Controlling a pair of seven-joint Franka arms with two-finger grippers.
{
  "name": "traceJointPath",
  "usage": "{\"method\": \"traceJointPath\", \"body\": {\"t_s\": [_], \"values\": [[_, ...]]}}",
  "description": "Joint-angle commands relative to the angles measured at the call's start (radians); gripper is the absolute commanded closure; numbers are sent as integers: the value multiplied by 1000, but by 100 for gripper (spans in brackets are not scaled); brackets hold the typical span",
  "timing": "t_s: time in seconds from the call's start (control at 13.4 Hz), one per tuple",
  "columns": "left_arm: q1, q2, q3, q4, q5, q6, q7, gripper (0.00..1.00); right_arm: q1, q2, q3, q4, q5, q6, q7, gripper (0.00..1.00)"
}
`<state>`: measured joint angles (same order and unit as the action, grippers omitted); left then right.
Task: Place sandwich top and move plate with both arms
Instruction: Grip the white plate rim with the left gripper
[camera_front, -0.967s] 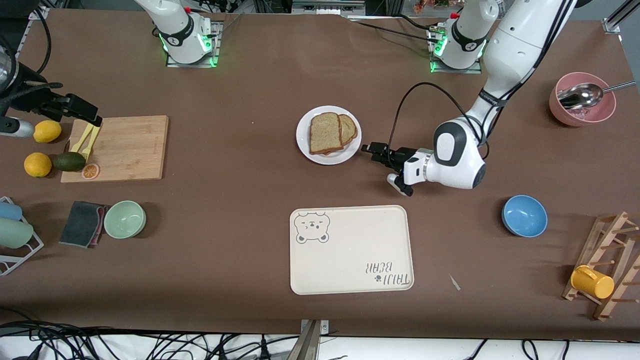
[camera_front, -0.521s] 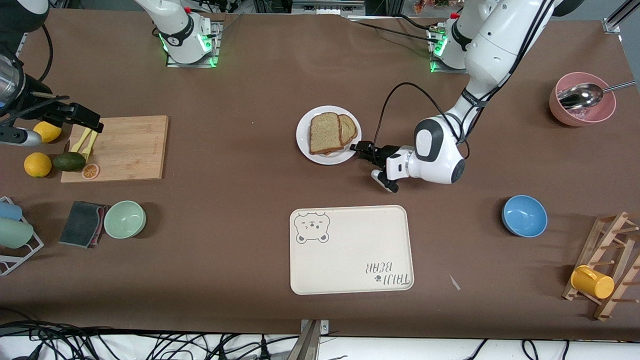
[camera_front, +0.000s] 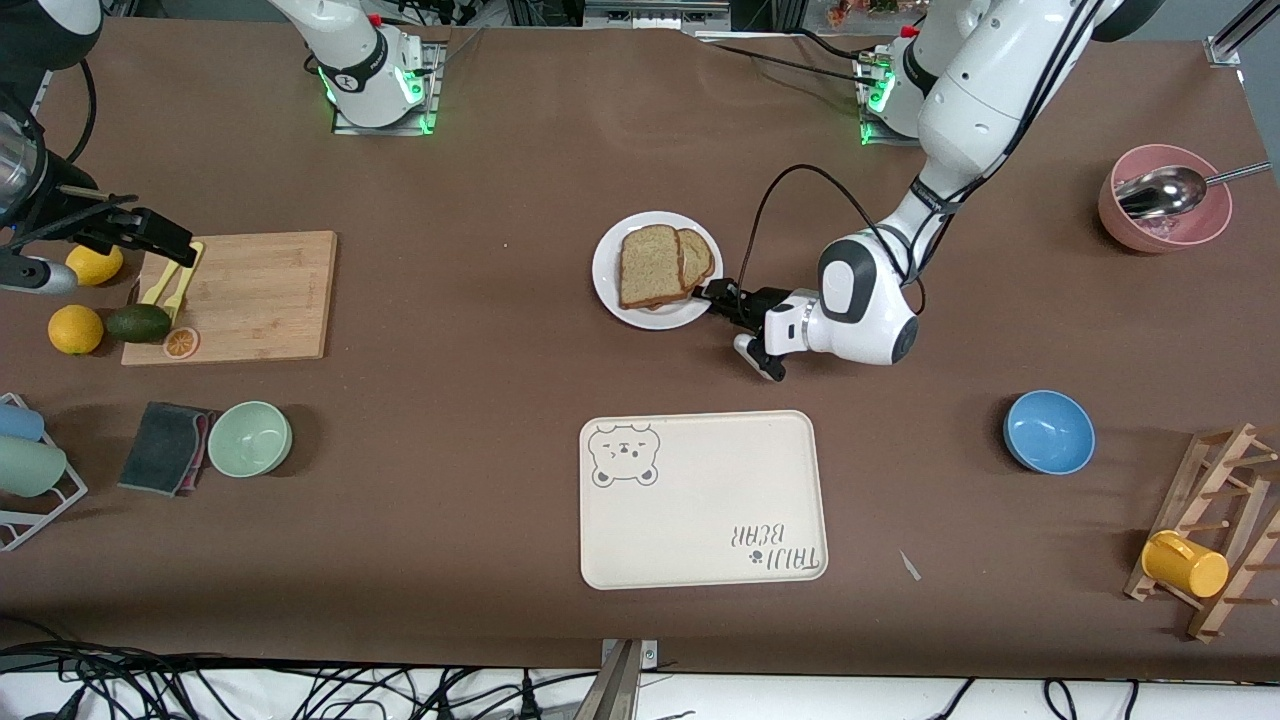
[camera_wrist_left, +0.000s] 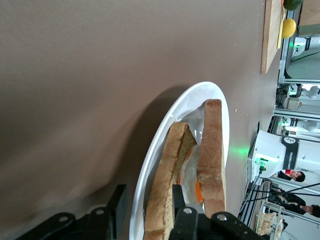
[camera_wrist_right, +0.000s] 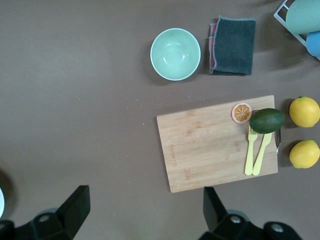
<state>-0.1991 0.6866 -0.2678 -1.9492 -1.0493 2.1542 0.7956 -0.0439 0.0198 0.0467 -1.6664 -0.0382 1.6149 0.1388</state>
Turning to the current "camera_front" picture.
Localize tangled black floor cables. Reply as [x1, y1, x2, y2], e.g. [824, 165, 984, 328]
[0, 615, 601, 720]

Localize round orange yellow citrus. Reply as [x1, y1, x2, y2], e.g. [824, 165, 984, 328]
[47, 304, 105, 357]

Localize black cable on table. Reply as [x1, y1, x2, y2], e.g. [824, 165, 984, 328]
[697, 28, 881, 86]

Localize yellow plastic fork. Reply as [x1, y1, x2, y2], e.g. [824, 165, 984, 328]
[165, 242, 206, 323]

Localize dark grey cloth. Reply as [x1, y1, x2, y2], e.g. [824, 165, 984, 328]
[118, 401, 216, 497]

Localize grey metal frame bracket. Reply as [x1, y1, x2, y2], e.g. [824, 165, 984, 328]
[583, 0, 733, 33]

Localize blue bowl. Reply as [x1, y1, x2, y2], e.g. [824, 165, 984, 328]
[1003, 390, 1096, 476]

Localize white round plate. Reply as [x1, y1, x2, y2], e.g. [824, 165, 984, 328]
[592, 211, 724, 331]

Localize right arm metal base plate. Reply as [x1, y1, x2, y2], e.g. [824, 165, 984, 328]
[330, 40, 446, 137]

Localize metal ladle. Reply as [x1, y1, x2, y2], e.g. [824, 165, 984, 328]
[1115, 160, 1273, 221]

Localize aluminium profile post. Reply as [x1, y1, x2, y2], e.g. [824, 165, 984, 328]
[1205, 0, 1280, 69]

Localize pink bowl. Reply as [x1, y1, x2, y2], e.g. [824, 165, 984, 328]
[1098, 144, 1233, 253]

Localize pale green cup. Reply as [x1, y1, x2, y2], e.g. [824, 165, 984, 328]
[0, 436, 68, 498]

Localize white wire rack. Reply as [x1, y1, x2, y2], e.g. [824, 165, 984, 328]
[0, 393, 89, 553]

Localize wooden mug rack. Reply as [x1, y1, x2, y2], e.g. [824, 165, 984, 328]
[1124, 422, 1280, 643]

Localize cream bear print tray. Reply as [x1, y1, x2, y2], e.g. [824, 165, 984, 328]
[579, 410, 830, 591]

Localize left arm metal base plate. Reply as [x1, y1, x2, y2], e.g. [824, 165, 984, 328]
[853, 48, 926, 149]

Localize dark green avocado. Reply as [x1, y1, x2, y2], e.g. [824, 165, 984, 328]
[105, 304, 173, 345]

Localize yellow mug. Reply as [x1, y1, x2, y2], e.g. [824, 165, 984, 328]
[1141, 530, 1230, 600]

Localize pale green bowl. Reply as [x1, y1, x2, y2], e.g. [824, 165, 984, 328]
[207, 401, 294, 479]

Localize wooden cutting board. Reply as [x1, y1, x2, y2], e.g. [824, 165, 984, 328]
[121, 231, 339, 367]

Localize large brown bread slice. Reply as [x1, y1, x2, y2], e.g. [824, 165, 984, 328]
[619, 224, 691, 310]

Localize yellow lemon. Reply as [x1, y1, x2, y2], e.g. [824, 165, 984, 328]
[65, 245, 125, 288]

